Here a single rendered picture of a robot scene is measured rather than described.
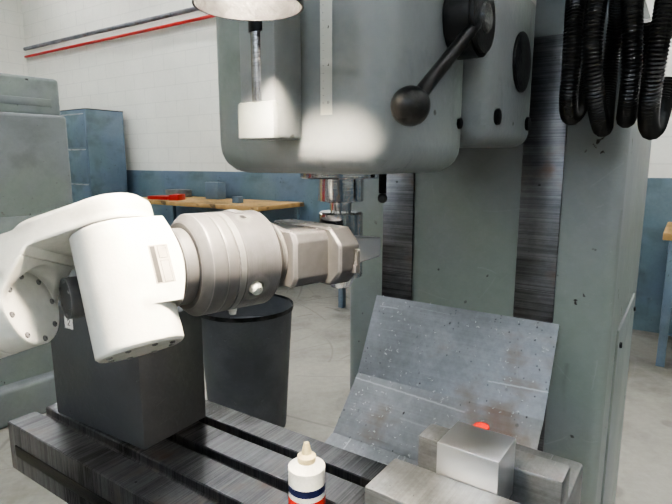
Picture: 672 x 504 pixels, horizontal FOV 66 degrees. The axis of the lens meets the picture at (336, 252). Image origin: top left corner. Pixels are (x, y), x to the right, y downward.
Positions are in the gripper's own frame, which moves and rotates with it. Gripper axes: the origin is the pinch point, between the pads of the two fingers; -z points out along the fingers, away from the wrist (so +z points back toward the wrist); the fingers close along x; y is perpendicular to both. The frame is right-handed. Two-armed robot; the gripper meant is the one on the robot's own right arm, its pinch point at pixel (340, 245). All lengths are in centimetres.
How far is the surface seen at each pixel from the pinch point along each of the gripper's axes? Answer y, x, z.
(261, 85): -15.0, -3.6, 12.4
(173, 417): 29.0, 29.4, 6.5
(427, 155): -9.6, -9.4, -2.3
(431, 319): 17.7, 12.8, -33.4
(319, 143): -10.4, -5.8, 7.9
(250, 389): 95, 155, -87
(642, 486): 121, 19, -189
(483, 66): -19.0, -8.3, -12.6
